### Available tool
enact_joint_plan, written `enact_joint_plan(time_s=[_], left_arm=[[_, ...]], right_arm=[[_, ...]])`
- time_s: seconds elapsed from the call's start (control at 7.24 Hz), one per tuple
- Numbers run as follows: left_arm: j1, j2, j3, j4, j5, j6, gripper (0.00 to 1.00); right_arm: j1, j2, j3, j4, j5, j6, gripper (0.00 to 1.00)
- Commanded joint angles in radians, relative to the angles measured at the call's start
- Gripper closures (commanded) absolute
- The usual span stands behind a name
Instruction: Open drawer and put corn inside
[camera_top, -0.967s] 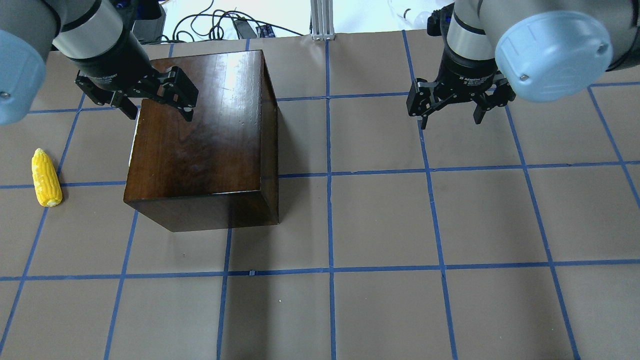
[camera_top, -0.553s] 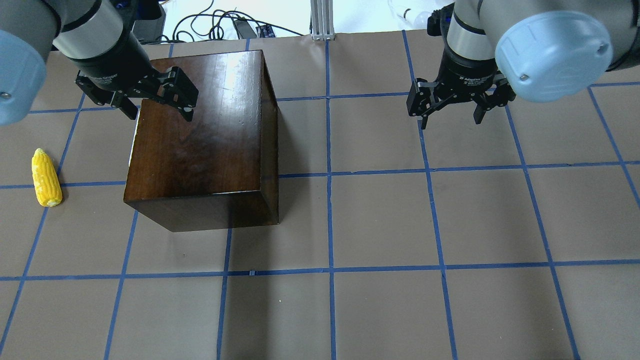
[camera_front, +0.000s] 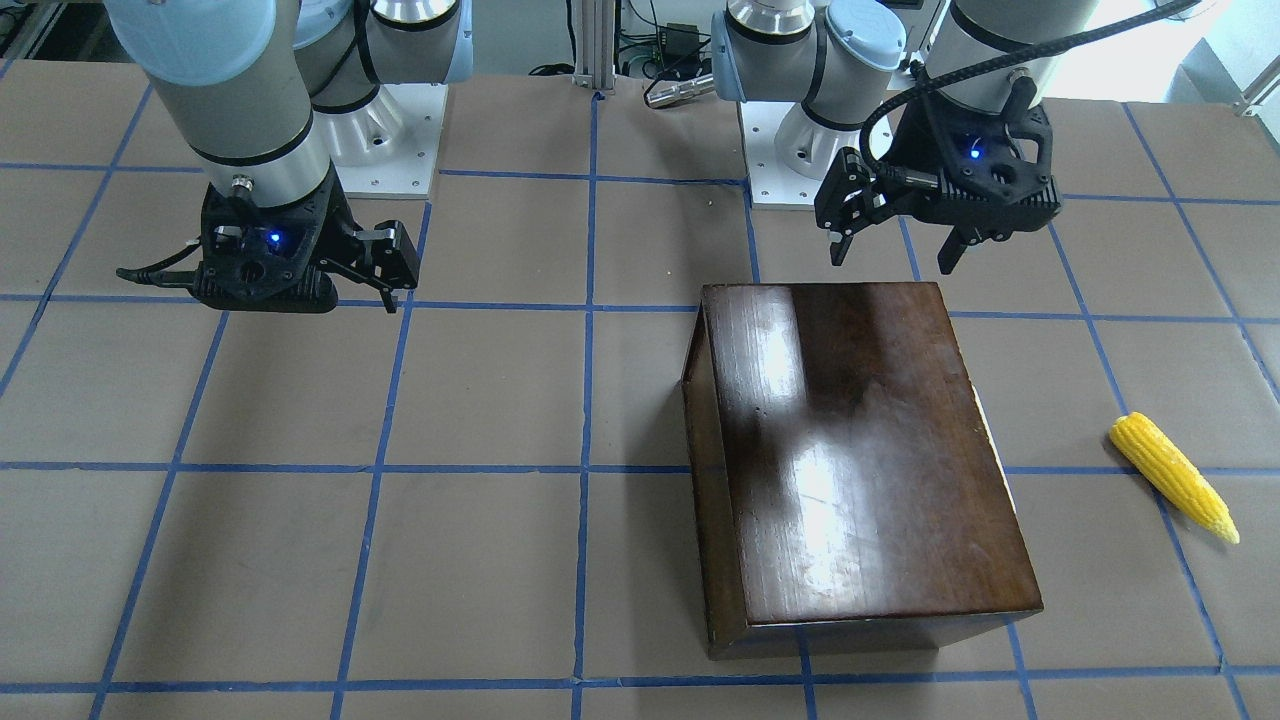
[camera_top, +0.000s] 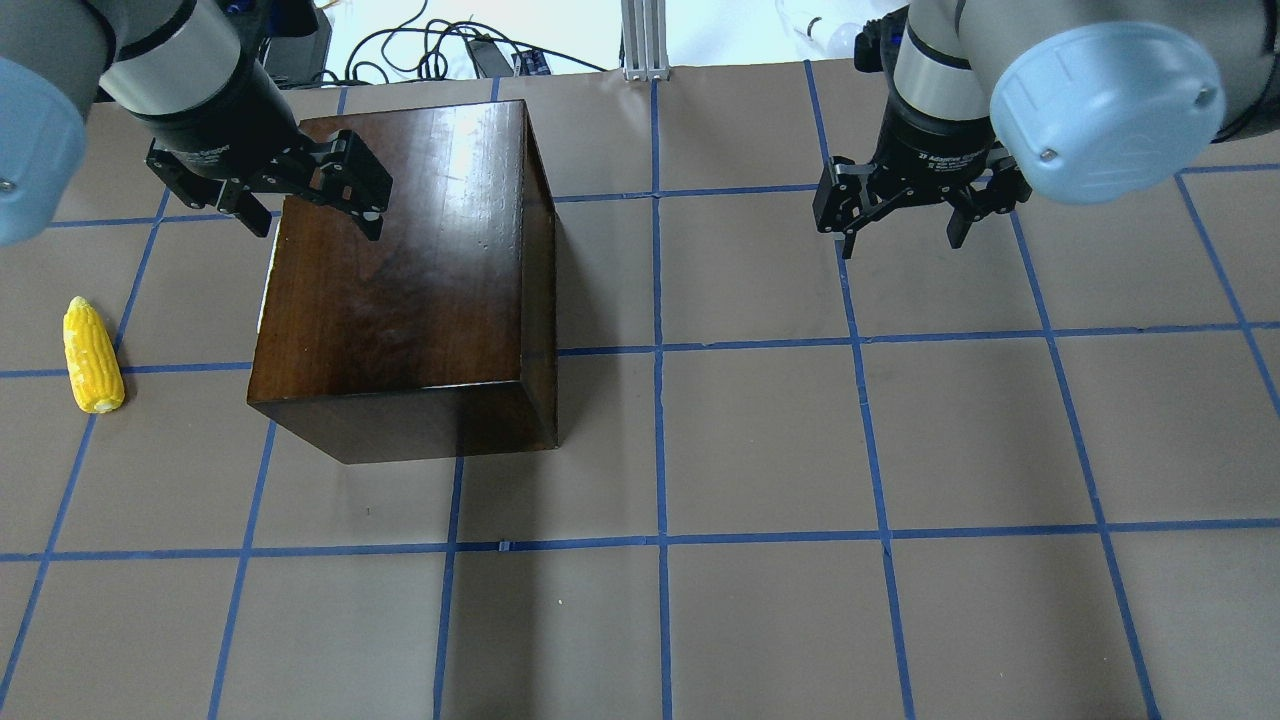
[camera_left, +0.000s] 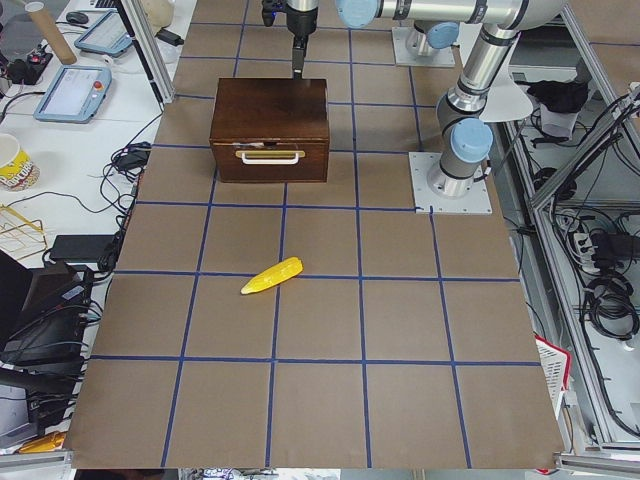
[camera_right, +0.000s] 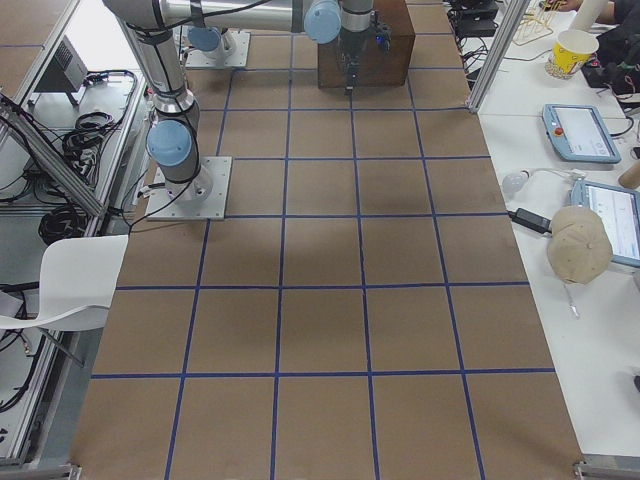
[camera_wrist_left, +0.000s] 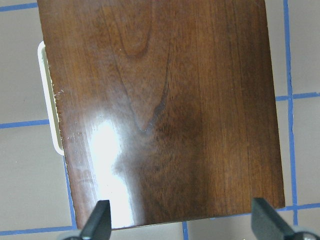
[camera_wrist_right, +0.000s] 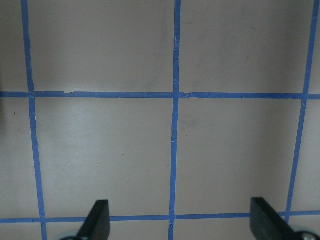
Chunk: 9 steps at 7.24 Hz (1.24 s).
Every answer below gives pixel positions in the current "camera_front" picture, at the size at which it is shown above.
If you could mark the dark wooden drawer cabinet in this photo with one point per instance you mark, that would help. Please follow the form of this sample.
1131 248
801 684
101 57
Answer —
848 495

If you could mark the black gripper, idle arm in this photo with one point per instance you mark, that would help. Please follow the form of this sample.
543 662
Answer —
341 234

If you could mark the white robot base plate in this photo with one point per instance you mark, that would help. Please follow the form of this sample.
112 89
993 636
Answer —
788 154
388 149

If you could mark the black wrist camera mount idle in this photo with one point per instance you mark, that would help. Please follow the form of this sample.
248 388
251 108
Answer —
267 260

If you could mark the black gripper, working arm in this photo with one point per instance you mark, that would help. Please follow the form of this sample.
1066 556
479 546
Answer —
907 152

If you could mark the aluminium frame post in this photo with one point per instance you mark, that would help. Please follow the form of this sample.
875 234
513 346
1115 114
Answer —
594 25

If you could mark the black wrist camera mount working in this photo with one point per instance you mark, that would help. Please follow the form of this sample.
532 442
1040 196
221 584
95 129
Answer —
993 176

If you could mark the silver cylindrical tool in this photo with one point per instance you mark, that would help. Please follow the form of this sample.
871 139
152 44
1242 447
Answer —
681 91

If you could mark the yellow corn cob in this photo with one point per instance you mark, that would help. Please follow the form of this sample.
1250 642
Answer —
1171 472

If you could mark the black electronics box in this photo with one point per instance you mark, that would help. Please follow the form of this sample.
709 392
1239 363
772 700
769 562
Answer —
676 41

